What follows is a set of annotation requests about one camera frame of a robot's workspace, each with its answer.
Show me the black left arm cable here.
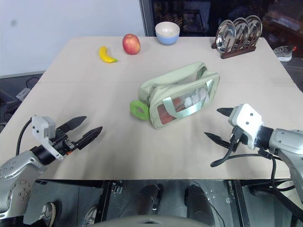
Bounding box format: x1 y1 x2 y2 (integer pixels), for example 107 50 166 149
16 119 33 156

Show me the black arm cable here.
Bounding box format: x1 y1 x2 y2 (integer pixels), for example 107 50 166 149
210 126 303 224
16 119 33 156

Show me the black equipment pile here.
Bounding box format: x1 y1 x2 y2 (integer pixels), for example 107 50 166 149
0 73 45 130

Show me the red item inside pouch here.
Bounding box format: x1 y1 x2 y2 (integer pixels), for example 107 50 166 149
157 98 187 124

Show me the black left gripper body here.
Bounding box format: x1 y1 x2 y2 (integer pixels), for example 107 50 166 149
50 129 80 156

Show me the steel plate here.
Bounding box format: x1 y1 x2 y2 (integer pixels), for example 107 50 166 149
233 17 250 46
245 15 263 45
215 19 237 52

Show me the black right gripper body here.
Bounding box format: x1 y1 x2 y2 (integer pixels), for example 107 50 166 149
224 124 249 152

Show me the grey sneaker with red tab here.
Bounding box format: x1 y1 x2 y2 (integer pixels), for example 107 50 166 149
273 45 297 62

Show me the white and grey sneaker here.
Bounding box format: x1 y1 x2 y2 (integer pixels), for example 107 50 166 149
41 201 57 227
83 205 99 226

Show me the blue and white bowl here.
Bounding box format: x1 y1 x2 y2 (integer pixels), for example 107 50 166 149
155 21 180 46

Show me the dark wooden plate rack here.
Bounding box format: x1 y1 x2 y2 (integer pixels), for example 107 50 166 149
211 42 257 60

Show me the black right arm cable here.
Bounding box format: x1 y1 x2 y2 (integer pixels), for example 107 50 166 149
210 126 303 224

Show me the grey robot torso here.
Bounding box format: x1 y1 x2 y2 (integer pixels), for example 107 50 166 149
92 213 214 227

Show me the grey window frame post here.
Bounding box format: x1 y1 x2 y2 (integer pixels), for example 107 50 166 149
139 0 153 37

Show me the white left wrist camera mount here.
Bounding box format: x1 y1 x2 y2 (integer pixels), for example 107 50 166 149
31 115 65 162

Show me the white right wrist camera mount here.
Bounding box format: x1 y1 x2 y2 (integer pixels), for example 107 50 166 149
227 103 265 151

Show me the white item inside pouch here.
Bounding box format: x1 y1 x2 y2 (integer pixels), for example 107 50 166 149
183 87 210 107

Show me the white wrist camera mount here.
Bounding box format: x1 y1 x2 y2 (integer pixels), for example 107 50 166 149
227 103 265 151
31 115 65 162

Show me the yellow banana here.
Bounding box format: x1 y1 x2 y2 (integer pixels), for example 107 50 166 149
98 46 119 64

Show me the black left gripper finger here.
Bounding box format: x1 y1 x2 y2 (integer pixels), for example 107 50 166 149
56 115 87 133
77 126 103 150

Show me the light green toiletry bag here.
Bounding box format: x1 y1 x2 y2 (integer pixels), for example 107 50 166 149
138 61 221 130

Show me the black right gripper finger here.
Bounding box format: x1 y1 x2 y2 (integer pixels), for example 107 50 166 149
216 107 235 117
204 131 230 148

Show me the red apple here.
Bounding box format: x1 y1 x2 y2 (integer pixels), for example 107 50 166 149
122 34 141 55

